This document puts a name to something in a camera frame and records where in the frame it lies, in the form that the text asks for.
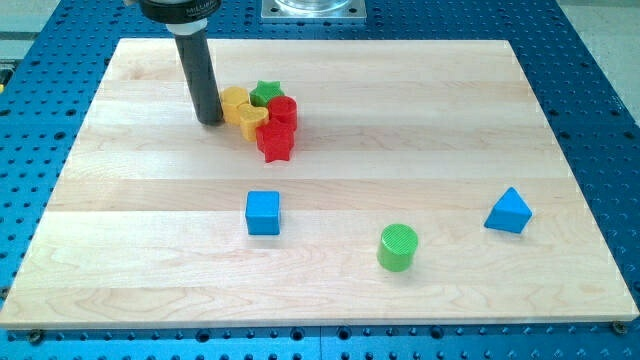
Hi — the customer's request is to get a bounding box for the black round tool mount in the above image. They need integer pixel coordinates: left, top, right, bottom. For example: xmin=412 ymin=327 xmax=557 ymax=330
xmin=124 ymin=0 xmax=222 ymax=24

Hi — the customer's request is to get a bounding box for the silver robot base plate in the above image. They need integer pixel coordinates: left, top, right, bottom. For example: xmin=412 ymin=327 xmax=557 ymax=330
xmin=260 ymin=0 xmax=367 ymax=21

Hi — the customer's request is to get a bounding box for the red star block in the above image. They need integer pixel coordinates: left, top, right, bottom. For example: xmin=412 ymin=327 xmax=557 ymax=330
xmin=256 ymin=120 xmax=294 ymax=163

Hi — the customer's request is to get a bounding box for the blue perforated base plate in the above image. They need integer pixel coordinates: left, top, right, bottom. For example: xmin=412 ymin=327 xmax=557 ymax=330
xmin=1 ymin=0 xmax=639 ymax=359

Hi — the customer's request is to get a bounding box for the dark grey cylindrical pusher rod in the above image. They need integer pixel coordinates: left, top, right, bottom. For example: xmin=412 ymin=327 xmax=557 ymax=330
xmin=167 ymin=19 xmax=223 ymax=125

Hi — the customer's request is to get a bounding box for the red cylinder block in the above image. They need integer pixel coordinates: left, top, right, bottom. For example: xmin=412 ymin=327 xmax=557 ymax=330
xmin=267 ymin=95 xmax=298 ymax=131

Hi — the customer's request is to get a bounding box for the yellow heart block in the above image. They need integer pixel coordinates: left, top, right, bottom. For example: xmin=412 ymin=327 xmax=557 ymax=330
xmin=238 ymin=104 xmax=269 ymax=142

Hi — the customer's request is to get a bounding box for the green star block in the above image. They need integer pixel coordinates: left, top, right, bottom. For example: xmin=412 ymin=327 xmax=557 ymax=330
xmin=249 ymin=80 xmax=284 ymax=107

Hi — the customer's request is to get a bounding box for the blue cube block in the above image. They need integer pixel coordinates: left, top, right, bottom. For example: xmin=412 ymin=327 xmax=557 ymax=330
xmin=245 ymin=191 xmax=280 ymax=235

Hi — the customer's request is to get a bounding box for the light wooden board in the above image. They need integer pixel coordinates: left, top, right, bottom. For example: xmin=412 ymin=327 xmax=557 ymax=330
xmin=1 ymin=38 xmax=638 ymax=329

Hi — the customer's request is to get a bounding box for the blue triangular prism block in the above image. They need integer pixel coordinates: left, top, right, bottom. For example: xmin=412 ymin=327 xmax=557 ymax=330
xmin=484 ymin=187 xmax=533 ymax=234

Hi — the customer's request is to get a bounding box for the yellow hexagon block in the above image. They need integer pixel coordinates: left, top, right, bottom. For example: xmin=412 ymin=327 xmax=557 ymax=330
xmin=221 ymin=86 xmax=249 ymax=125

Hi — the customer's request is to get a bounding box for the green cylinder block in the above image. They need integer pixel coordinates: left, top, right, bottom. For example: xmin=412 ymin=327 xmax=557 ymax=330
xmin=377 ymin=223 xmax=418 ymax=272

